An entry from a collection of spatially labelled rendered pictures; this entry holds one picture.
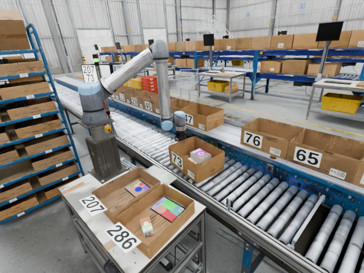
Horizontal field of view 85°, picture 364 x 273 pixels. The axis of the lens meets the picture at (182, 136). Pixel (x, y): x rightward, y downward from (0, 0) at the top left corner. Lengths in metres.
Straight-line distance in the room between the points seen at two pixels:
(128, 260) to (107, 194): 0.55
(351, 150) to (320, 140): 0.19
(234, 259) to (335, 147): 1.22
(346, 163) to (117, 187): 1.51
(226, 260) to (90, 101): 1.70
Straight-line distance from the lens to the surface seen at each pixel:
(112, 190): 1.59
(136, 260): 1.19
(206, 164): 1.50
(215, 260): 2.04
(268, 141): 1.66
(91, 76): 2.68
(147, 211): 1.37
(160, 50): 1.49
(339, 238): 1.43
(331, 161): 1.56
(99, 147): 1.63
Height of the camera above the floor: 1.72
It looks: 26 degrees down
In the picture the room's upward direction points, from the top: 4 degrees counter-clockwise
